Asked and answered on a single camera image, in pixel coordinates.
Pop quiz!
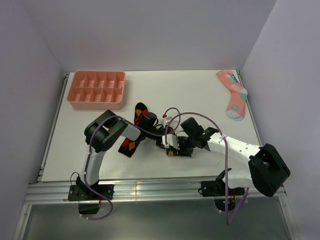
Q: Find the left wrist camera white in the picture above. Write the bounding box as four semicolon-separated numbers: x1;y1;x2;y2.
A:
161;114;173;128

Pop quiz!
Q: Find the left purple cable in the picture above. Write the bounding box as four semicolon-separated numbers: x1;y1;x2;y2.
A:
79;107;182;221

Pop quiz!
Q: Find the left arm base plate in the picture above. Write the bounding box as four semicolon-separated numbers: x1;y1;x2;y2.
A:
67;184;114;202

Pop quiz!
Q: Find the brown tan argyle sock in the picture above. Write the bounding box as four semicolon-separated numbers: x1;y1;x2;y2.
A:
164;129;180;158

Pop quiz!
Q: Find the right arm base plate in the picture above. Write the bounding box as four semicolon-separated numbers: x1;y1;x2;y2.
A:
198;180;245;197

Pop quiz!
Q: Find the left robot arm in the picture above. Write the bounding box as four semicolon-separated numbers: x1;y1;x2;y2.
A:
74;110;166;200

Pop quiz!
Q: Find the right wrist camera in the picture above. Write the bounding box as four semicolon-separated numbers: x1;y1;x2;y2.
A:
162;134;180;150

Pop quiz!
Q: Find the pink divided organizer tray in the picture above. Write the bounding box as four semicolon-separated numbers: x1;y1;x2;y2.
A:
67;70;126;110

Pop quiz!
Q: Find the pink patterned sock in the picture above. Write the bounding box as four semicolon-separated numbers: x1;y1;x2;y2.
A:
216;69;248;121

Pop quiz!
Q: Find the red yellow argyle sock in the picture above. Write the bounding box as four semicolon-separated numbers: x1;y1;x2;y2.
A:
118;102;151;158

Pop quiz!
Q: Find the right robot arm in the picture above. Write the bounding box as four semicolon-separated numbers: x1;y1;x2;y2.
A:
162;117;291;197

